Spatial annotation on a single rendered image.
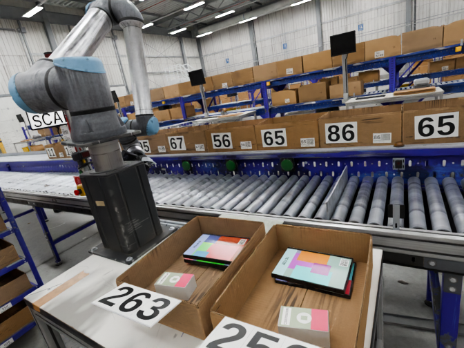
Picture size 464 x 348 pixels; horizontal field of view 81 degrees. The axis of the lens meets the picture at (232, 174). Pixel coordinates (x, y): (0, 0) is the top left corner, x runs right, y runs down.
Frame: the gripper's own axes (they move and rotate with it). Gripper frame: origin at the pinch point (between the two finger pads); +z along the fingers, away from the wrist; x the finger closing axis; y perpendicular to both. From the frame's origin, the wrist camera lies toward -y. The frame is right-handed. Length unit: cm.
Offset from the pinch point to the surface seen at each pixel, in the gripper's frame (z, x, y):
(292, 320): 91, -18, 1
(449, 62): -322, -595, 689
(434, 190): 72, -76, 71
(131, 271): 55, 8, -12
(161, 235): 28.1, 10.2, 9.8
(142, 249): 33.5, 15.2, 2.8
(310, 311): 92, -21, 4
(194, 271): 58, 0, 5
